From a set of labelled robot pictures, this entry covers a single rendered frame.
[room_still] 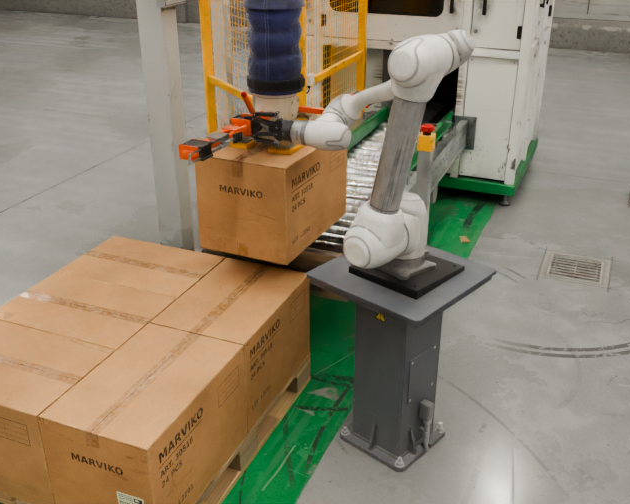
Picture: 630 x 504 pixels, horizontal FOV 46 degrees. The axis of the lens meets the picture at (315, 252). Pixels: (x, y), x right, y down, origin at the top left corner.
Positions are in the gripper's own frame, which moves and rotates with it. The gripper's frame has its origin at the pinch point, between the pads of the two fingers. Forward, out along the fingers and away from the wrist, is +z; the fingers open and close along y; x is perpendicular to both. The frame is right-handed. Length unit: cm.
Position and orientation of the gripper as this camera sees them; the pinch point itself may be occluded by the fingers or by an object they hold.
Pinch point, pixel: (244, 125)
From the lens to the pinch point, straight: 283.1
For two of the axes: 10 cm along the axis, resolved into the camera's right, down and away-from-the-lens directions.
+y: 0.0, 9.0, 4.3
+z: -9.2, -1.7, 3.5
